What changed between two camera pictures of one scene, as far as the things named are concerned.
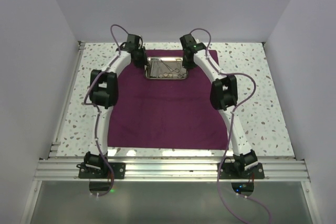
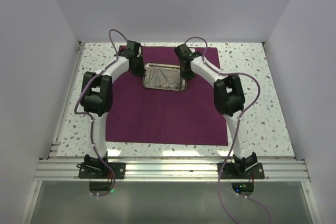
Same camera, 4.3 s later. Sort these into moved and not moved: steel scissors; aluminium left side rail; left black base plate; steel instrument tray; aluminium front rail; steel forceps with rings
Moved: steel forceps with rings; steel scissors; steel instrument tray
Not moved: aluminium left side rail; aluminium front rail; left black base plate
